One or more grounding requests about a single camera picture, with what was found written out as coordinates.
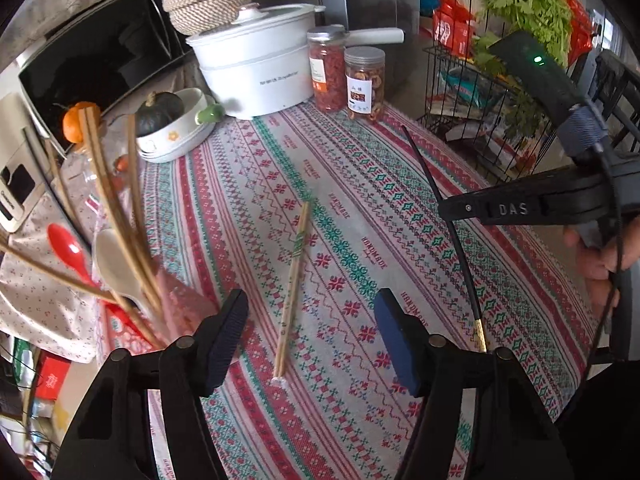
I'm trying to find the black chopstick gold tip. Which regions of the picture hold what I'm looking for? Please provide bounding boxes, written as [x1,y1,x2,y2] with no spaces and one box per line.
[400,126,488,353]

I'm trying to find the pink perforated utensil basket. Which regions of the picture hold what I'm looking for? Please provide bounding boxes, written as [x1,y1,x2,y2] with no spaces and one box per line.
[104,266,220,356]

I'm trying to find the white plastic spoon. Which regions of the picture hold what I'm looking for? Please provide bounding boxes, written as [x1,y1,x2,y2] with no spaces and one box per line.
[93,229,151,314]

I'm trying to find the light wooden chopstick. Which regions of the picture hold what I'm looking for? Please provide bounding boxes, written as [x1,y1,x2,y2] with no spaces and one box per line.
[0,240,115,302]

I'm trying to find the bamboo chopstick green band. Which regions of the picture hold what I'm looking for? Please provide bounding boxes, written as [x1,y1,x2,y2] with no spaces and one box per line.
[272,202,311,379]

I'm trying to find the wooden chopstick pair member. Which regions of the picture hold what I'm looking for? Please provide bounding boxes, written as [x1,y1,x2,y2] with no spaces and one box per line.
[78,107,164,321]

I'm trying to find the red plastic spoon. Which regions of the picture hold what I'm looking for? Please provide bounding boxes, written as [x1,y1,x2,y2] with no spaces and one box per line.
[47,223,96,286]

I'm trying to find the person's right hand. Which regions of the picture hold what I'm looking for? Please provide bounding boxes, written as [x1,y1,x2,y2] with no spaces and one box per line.
[563,218,640,318]

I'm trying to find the red cardboard box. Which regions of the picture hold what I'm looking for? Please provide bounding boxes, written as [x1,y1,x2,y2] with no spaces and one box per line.
[35,351,70,401]

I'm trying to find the floral cloth cover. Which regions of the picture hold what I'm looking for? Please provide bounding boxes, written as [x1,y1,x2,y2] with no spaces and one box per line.
[0,152,147,365]

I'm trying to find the short jar dried rings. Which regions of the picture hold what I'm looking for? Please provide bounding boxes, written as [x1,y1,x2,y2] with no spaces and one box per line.
[342,45,388,123]

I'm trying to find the cream air fryer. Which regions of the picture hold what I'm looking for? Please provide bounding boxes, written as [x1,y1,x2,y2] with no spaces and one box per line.
[0,92,50,233]

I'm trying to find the patterned striped tablecloth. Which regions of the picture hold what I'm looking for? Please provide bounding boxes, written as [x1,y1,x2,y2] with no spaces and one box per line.
[104,98,599,480]

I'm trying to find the glass jar with tomatoes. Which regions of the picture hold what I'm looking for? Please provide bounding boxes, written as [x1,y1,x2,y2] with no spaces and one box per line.
[77,124,140,196]

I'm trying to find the tall jar red snacks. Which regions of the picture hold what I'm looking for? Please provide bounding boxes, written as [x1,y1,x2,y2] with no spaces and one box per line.
[307,24,346,112]

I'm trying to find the silver refrigerator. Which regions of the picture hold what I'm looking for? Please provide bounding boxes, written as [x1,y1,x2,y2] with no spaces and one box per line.
[320,0,419,98]

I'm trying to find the orange mandarin fruit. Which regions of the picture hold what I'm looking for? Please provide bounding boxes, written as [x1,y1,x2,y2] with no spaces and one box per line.
[62,101,101,144]

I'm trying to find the dark green pumpkin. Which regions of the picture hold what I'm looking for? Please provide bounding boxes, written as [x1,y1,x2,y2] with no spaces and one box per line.
[134,92,184,136]

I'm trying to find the white electric cooking pot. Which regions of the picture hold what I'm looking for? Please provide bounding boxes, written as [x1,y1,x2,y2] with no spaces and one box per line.
[186,3,405,119]

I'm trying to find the black microwave oven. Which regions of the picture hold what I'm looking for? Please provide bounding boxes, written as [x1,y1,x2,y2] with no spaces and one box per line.
[20,0,191,155]

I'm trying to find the woven rattan lidded basket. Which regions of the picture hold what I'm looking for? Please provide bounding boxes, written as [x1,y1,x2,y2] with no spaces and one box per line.
[162,0,252,36]

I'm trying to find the black wire vegetable rack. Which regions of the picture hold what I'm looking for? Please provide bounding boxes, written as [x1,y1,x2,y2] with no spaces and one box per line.
[416,0,601,187]

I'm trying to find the white ceramic bowl green handle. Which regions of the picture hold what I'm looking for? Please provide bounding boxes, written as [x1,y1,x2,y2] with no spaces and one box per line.
[136,88,226,162]

